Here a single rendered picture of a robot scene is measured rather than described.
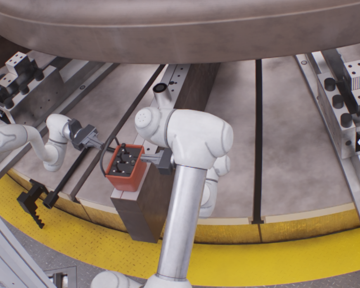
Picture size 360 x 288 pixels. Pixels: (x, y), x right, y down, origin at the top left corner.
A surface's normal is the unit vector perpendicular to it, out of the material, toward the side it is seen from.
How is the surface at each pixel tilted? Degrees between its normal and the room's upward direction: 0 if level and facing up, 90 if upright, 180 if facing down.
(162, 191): 90
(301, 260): 0
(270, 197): 0
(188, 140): 41
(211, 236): 90
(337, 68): 0
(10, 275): 90
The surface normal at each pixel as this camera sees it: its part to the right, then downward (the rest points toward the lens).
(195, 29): -0.18, 0.74
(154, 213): 0.93, 0.06
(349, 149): 0.09, 0.70
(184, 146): -0.52, 0.00
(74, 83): 0.64, 0.11
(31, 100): 0.75, 0.34
